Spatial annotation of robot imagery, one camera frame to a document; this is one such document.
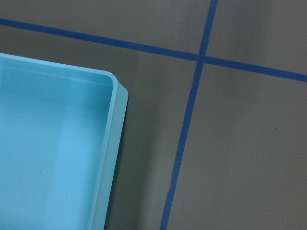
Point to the light blue plastic bin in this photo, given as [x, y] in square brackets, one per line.
[60, 129]

